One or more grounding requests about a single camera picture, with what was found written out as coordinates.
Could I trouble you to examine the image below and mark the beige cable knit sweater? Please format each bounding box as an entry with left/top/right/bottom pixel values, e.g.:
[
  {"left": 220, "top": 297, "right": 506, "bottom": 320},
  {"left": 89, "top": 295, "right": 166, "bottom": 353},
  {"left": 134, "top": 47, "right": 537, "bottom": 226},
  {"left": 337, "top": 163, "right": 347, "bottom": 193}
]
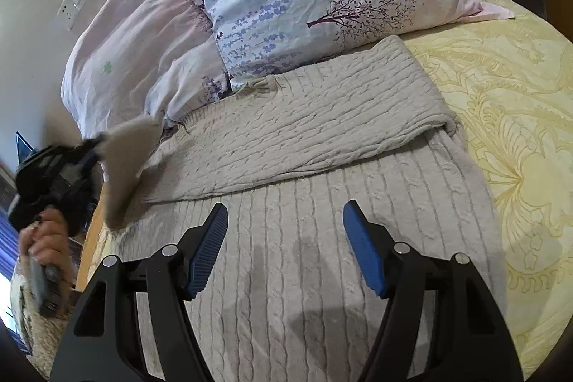
[{"left": 111, "top": 37, "right": 507, "bottom": 381}]

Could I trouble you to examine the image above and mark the person's left hand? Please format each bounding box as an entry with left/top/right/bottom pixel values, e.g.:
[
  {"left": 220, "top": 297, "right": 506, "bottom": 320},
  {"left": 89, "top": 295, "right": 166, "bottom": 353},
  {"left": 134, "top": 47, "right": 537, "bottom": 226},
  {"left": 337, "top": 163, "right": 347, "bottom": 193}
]
[{"left": 19, "top": 207, "right": 73, "bottom": 285}]

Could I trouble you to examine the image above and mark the beige fleece left sleeve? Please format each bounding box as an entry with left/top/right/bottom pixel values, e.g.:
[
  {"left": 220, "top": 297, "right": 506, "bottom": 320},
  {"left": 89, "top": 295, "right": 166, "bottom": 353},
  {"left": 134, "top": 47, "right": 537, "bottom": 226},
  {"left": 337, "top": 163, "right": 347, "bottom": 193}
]
[{"left": 10, "top": 260, "right": 74, "bottom": 380}]

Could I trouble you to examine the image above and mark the pink floral pillow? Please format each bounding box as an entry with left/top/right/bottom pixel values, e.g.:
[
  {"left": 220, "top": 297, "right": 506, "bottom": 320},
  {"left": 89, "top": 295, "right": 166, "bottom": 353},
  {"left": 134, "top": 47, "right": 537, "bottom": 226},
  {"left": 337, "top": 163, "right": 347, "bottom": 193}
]
[{"left": 60, "top": 0, "right": 229, "bottom": 139}]

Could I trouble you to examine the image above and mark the yellow patterned bedspread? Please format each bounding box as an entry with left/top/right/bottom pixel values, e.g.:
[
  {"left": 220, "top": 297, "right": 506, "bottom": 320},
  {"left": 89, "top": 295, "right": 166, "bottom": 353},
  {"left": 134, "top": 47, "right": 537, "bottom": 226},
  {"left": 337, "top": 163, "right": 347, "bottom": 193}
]
[{"left": 8, "top": 0, "right": 573, "bottom": 380}]

